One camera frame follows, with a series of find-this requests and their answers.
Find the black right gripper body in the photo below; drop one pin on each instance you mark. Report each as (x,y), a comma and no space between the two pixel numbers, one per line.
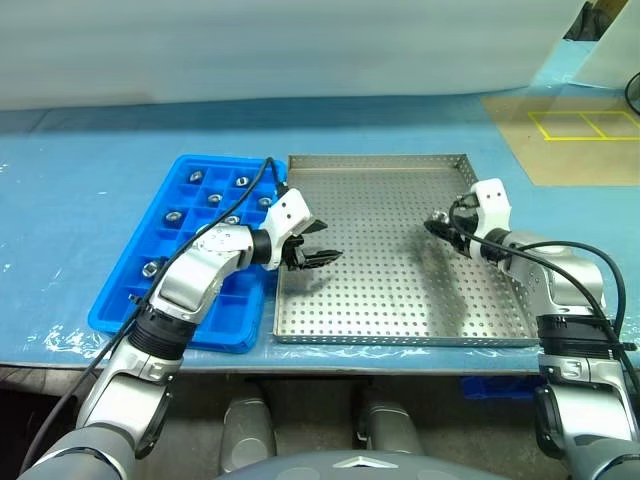
(467,225)

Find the white upright board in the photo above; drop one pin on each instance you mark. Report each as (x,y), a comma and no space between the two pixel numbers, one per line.
(612,50)

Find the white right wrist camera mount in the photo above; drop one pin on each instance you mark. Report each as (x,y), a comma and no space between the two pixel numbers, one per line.
(492,200)

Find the blue plastic compartment tray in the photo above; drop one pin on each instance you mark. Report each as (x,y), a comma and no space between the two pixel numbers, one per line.
(220,310)

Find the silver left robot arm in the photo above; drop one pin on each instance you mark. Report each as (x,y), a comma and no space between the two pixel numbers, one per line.
(200,270)

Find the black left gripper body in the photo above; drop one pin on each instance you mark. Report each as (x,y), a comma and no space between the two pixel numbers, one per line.
(295,254)

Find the perforated steel tray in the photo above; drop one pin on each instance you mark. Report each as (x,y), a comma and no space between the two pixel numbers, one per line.
(375,250)

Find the blue bin under table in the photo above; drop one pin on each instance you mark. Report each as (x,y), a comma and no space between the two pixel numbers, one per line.
(500,388)

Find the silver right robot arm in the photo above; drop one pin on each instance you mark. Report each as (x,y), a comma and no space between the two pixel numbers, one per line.
(565,265)

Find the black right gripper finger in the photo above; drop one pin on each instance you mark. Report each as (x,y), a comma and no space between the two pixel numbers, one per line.
(441,231)

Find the grey robot torso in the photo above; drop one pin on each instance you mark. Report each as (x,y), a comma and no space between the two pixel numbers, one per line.
(360,470)

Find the white foam backdrop sheet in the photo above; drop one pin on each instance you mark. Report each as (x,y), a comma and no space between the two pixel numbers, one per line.
(300,45)

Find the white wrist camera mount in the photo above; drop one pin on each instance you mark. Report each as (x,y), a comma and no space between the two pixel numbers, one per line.
(287,212)
(492,200)

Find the brown table mat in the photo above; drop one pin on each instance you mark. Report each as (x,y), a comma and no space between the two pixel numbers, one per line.
(560,160)

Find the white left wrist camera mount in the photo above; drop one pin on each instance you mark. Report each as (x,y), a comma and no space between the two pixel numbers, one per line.
(287,212)

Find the grey rounded robot leg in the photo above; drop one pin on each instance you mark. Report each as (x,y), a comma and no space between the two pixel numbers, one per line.
(247,432)
(387,425)

